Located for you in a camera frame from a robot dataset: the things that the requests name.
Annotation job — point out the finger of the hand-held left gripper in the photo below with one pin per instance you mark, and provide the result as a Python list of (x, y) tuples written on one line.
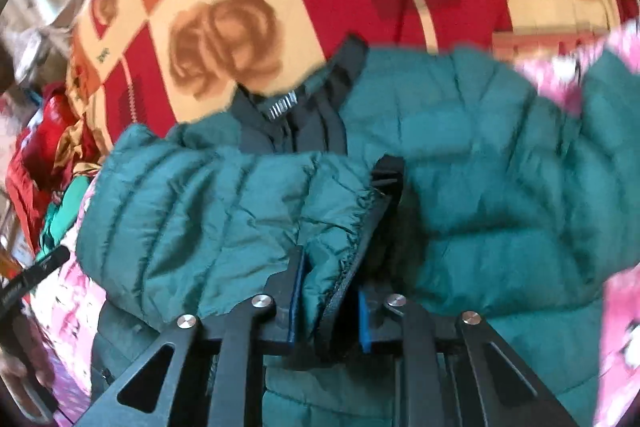
[(52, 258)]

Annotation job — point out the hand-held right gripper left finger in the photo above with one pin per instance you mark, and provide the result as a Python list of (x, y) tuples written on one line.
[(295, 302)]

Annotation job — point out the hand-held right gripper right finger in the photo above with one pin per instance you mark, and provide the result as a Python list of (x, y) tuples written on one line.
[(364, 322)]

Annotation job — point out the teal puffer jacket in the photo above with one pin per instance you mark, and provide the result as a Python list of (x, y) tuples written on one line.
[(475, 207)]

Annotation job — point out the person's left hand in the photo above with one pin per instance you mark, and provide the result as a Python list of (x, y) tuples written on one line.
[(30, 337)]

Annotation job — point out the green cloth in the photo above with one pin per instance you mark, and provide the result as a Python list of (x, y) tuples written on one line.
[(62, 212)]

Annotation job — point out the red satin cloth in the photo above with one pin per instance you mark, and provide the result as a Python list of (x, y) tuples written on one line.
[(35, 167)]

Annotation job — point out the gold patterned cloth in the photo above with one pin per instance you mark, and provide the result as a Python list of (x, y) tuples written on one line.
[(75, 147)]

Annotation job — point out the pale grey cloth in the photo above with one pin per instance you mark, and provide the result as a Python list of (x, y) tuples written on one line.
[(45, 7)]

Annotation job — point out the pink penguin-print blanket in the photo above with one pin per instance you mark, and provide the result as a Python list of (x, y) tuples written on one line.
[(620, 332)]

